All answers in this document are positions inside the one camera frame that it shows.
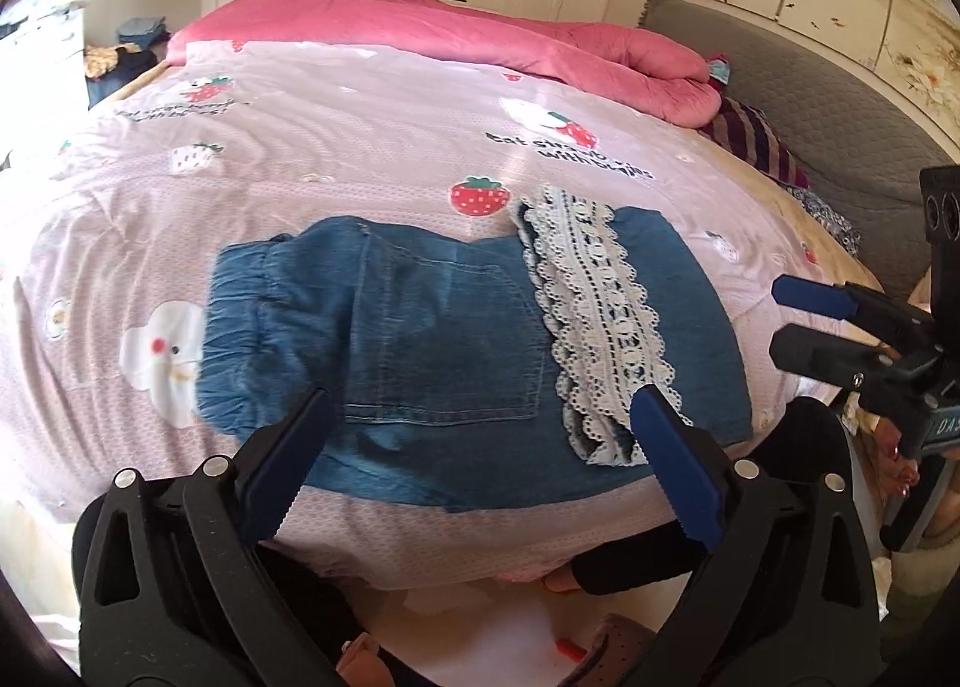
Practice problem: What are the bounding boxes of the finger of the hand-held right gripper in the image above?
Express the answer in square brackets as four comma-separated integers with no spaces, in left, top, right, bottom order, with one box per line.
[771,273,938,341]
[768,324,912,397]

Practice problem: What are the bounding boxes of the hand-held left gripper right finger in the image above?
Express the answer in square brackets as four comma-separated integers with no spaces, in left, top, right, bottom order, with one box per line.
[628,385,882,687]

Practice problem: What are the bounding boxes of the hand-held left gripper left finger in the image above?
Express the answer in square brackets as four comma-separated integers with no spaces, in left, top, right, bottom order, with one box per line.
[71,387,329,687]

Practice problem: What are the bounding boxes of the blue denim pants lace trim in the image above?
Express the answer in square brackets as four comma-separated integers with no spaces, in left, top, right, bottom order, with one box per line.
[196,183,755,514]

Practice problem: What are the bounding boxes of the person's right hand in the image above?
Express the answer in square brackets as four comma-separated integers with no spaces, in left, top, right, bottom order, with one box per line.
[874,424,922,504]

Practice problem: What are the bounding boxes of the beige bed sheet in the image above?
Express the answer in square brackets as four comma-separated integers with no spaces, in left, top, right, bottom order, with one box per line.
[720,139,891,328]

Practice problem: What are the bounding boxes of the dark floral patterned cloth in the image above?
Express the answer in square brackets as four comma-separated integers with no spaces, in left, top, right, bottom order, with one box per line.
[793,183,865,257]

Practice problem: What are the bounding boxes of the person's right leg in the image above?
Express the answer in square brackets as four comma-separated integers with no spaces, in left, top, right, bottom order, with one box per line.
[544,535,700,598]

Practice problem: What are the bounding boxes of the person's leg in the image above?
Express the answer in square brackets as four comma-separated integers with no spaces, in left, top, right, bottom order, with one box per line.
[544,535,700,598]
[247,544,406,687]

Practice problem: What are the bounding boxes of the person's left leg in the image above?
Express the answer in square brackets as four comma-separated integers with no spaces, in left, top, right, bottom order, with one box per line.
[247,544,406,687]

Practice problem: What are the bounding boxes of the grey padded headboard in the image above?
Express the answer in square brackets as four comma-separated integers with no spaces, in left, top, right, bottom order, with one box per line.
[637,0,960,305]

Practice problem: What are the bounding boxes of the striped pillow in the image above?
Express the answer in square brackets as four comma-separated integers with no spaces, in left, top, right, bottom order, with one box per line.
[697,98,812,191]

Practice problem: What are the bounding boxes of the brown slipper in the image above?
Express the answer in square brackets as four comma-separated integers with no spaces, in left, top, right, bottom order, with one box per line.
[583,614,662,687]

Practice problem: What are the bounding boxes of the pink printed bed sheet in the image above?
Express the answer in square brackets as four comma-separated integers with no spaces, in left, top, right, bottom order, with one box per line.
[0,38,886,592]

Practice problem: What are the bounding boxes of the pile of clothes on floor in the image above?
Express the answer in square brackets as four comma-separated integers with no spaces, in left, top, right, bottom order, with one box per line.
[86,48,160,104]

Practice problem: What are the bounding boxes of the yellow floral cloth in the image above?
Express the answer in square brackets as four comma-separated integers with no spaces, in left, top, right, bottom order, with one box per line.
[82,44,125,80]

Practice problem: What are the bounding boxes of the pink quilt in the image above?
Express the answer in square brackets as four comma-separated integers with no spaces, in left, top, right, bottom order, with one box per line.
[166,0,723,130]

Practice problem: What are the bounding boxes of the folded blue clothes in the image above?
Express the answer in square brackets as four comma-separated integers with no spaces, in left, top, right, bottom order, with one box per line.
[118,18,168,52]

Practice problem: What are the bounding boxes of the white dresser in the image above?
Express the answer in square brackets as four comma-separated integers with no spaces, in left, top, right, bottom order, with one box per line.
[0,0,107,159]

